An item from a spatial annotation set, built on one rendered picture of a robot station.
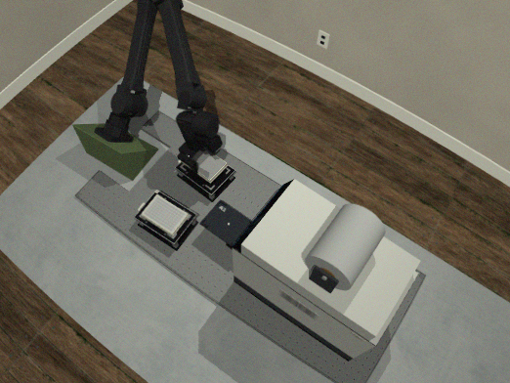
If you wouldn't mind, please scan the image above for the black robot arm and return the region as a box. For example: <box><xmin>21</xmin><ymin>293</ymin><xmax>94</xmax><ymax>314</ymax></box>
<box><xmin>95</xmin><ymin>0</ymin><xmax>223</xmax><ymax>156</ymax></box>

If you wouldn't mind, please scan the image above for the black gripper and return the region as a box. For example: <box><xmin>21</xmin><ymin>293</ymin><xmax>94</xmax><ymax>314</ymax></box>
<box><xmin>177</xmin><ymin>133</ymin><xmax>198</xmax><ymax>174</ymax></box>

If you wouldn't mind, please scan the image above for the white multi-well plate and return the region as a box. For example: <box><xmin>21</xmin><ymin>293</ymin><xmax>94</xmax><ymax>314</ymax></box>
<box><xmin>141</xmin><ymin>194</ymin><xmax>190</xmax><ymax>236</ymax></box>

